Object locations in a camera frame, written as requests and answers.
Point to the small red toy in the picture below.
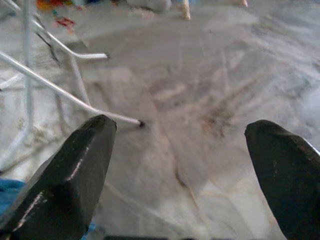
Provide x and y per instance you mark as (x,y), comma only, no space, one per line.
(64,22)

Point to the grey plush slipper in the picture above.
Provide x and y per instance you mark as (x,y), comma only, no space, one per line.
(150,4)

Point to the blue cloth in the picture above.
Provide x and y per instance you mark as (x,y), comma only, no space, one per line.
(10,192)

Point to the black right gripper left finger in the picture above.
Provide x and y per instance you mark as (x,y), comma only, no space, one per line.
(65,180)

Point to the grey-blue folding table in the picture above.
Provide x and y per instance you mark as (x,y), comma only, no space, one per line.
(50,85)

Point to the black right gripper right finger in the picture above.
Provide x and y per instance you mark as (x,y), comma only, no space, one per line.
(287,175)

